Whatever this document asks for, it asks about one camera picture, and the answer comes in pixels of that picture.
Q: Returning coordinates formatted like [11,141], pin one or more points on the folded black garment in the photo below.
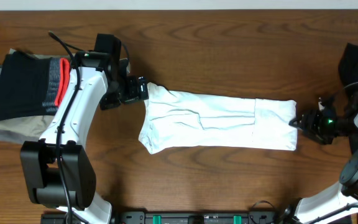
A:
[24,82]

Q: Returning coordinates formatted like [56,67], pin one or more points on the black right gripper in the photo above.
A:
[311,117]

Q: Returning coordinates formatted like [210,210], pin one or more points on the folded grey red-trimmed garment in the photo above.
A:
[58,79]

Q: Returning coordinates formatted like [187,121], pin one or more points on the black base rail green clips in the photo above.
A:
[252,217]

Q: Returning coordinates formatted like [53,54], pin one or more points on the white t-shirt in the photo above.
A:
[182,119]

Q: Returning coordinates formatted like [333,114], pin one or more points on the folded khaki garment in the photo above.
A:
[30,125]

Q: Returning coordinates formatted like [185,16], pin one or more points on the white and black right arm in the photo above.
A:
[335,202]

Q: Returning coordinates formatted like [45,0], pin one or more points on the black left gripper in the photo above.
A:
[134,94]

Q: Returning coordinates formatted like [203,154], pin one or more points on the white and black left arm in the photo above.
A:
[57,171]

